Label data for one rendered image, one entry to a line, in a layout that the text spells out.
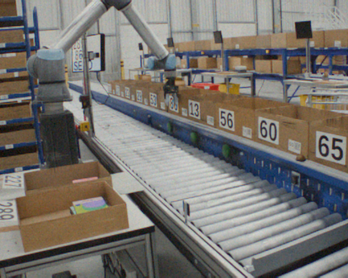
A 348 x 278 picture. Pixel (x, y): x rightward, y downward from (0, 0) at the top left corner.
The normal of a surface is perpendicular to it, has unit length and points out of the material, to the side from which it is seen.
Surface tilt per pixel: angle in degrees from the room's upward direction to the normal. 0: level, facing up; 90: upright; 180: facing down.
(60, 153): 90
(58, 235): 91
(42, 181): 89
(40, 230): 90
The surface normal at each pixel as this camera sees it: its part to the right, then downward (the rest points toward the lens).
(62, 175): 0.41, 0.16
